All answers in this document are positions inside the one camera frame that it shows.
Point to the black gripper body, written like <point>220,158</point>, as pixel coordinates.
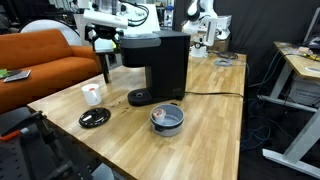
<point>94,32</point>

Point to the orange sofa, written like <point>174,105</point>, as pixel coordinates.
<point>54,65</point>

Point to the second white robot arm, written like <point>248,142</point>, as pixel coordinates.
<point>205,26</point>

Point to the black pot lid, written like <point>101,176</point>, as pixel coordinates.
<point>94,117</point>

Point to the grey tape roll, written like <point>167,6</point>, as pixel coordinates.
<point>223,62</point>

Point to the grey pot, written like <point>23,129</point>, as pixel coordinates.
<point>173,120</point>

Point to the side desk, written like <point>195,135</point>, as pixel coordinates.
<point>306,66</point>

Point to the coffee pod cup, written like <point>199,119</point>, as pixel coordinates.
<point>159,115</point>

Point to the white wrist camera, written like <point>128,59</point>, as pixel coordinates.
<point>104,19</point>

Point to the black camera mount rig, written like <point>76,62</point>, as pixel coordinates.
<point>29,150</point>

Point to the black coffee machine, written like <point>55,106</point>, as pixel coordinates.
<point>164,55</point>

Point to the white cup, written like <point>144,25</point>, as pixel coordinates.
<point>91,94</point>

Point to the dark wooden stand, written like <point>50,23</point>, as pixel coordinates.
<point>108,60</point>

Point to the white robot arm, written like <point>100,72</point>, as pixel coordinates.
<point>105,6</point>

